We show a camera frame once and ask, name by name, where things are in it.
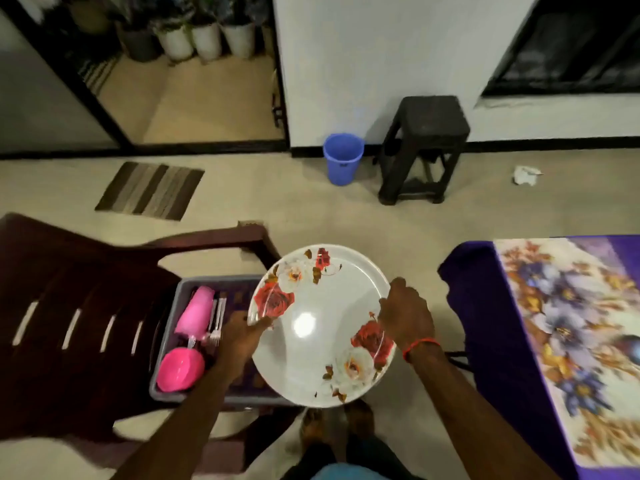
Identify person's teal t-shirt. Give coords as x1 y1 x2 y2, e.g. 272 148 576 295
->
312 463 389 480

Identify purple tablecloth table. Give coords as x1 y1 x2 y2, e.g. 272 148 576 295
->
437 235 640 480

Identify dark planter pot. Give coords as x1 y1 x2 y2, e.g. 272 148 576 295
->
118 19 163 64

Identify person's right hand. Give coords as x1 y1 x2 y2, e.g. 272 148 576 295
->
376 277 438 351

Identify person's left forearm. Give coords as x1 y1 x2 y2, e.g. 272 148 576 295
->
110 369 251 480

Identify person's right foot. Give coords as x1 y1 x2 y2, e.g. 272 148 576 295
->
345 399 376 441

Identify crumpled white paper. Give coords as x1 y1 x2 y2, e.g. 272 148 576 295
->
512 165 543 187

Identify red wrist thread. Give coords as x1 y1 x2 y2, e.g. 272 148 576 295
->
402 335 443 361

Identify person's foot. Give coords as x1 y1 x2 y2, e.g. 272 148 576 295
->
345 399 376 441
300 409 326 446

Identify striped brown rug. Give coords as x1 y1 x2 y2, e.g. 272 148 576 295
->
95 161 205 222

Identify black metal grille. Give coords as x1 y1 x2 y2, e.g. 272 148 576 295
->
482 0 640 98

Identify black stool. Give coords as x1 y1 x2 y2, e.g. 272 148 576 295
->
377 95 472 206

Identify blue plastic bucket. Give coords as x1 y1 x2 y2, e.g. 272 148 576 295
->
322 133 366 188

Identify person's right forearm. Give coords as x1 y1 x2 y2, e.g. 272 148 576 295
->
405 339 561 480

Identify small white planter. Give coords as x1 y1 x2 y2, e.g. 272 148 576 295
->
155 9 196 64
220 5 257 61
190 9 223 62

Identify white floral plate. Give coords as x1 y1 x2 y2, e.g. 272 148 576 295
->
247 243 397 409

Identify person's left foot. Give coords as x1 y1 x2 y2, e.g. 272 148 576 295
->
300 409 326 446

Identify grey plastic tray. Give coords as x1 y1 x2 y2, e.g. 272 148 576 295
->
149 275 301 411

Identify floral placemat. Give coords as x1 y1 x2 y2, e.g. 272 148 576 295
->
493 235 640 469

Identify person's dark trousers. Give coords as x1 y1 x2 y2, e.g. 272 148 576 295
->
280 435 426 480

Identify brown plastic chair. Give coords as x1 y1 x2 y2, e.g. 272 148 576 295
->
0 213 301 471

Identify person's left hand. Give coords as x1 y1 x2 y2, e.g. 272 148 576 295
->
215 309 273 388

